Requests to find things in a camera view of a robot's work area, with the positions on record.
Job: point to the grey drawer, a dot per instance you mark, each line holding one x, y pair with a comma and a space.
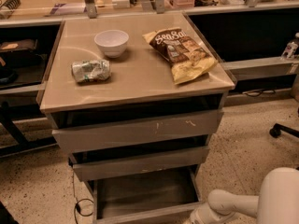
143, 123
139, 159
149, 198

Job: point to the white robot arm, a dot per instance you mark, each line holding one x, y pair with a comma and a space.
277, 202

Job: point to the grey drawer cabinet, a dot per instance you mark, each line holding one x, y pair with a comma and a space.
140, 75

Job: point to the plastic bottle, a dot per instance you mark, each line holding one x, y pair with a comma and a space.
291, 48

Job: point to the grey bottom drawer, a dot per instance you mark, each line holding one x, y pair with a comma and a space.
149, 198

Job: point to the white bowl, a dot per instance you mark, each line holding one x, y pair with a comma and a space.
112, 43

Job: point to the purple paper on desk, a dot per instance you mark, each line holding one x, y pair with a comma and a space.
67, 9

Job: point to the dark shoe on shelf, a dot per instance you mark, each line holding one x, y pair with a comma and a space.
7, 75

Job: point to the grey middle drawer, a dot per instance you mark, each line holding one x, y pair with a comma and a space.
139, 159

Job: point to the grey top drawer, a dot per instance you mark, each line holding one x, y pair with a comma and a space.
143, 123

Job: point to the brown box on shelf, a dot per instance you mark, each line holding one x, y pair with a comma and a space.
25, 45

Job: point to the sea salt chips bag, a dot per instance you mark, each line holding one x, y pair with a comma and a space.
188, 60

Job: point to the black office chair base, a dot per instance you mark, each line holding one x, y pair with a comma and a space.
277, 129

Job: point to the black spiral object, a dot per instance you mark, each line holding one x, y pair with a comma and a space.
8, 7

